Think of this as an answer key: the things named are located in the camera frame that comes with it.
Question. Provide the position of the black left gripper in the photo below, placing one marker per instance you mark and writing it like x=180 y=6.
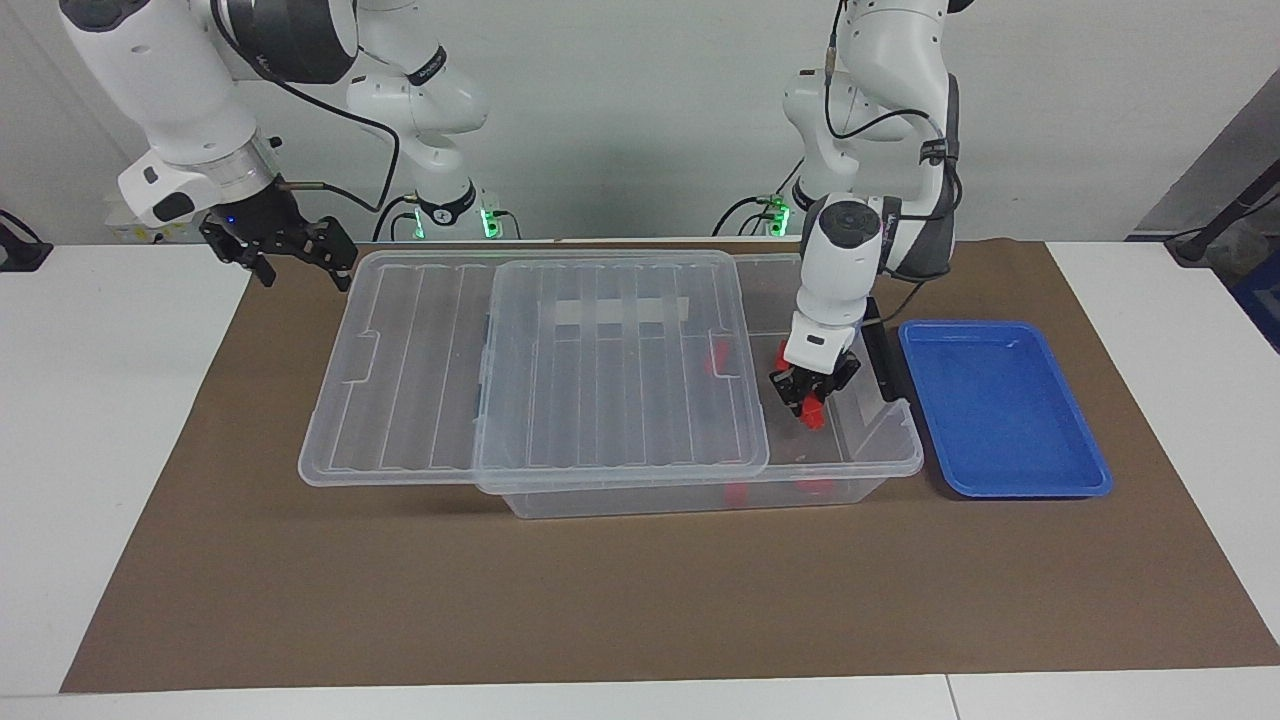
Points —
x=820 y=375

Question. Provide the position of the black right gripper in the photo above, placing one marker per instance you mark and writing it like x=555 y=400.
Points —
x=265 y=215

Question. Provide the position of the red block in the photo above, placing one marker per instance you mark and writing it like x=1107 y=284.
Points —
x=813 y=415
x=783 y=352
x=813 y=487
x=720 y=358
x=737 y=493

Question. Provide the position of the clear plastic box lid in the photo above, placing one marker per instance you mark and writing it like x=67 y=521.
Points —
x=420 y=400

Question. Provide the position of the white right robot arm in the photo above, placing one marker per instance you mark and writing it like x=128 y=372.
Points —
x=160 y=70

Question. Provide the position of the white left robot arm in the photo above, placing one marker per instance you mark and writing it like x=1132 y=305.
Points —
x=840 y=270

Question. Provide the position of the clear plastic storage box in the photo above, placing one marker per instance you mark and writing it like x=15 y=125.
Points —
x=870 y=445

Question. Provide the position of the blue plastic tray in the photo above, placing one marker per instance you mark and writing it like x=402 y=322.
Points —
x=1000 y=410

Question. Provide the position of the white power strip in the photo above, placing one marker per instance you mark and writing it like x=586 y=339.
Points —
x=125 y=232

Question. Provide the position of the black table clamp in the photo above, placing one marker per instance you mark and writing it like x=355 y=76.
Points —
x=20 y=250

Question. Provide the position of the brown table mat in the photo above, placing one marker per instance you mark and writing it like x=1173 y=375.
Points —
x=300 y=580

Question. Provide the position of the black stand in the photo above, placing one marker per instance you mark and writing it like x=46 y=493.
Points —
x=1215 y=225

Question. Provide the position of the blue crate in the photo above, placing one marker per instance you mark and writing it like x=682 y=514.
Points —
x=1262 y=300

